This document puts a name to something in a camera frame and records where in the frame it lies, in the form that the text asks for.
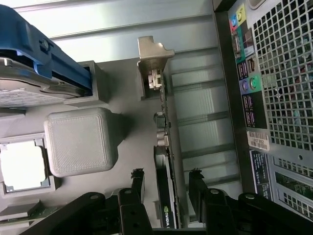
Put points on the grey printed parts rack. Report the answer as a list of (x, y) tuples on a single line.
[(102, 137)]

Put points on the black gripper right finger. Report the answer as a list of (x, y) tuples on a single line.
[(215, 198)]

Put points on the white barcode sticker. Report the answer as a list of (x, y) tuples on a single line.
[(258, 140)]

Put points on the green RAM stick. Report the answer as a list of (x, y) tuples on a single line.
[(27, 215)]

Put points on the grey PC case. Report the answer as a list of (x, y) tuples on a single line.
[(269, 98)]

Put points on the silver CPU chip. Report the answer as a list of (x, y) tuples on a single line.
[(22, 165)]

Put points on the Nvidia graphics card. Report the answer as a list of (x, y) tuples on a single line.
[(164, 137)]

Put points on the hard disk in blue carrier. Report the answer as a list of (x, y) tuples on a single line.
[(36, 63)]

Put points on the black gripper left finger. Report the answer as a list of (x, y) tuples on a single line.
[(129, 195)]

